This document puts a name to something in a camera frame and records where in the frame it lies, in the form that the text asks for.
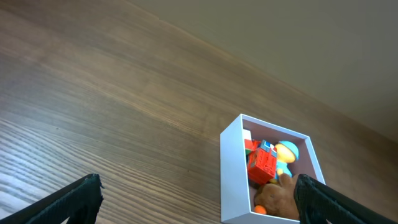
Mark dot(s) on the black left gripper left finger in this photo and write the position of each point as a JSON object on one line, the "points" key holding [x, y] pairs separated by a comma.
{"points": [[77, 203]]}

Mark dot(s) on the multicolour puzzle cube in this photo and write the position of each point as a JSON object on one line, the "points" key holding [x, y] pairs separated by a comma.
{"points": [[250, 145]]}

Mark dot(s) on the white box with pink interior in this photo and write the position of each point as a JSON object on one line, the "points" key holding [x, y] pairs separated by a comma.
{"points": [[237, 196]]}

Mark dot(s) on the orange fruit on plush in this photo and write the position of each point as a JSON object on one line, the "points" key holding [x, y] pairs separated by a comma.
{"points": [[260, 209]]}

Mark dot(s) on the orange duck toy blue hat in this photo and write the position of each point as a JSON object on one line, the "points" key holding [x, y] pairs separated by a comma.
{"points": [[287, 153]]}

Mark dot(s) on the red toy fire truck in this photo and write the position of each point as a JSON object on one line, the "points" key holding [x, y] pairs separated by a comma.
{"points": [[261, 164]]}

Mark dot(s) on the brown plush toy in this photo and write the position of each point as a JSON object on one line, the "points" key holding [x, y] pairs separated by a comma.
{"points": [[278, 199]]}

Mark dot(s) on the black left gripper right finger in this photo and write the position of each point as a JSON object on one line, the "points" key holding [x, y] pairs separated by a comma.
{"points": [[318, 203]]}

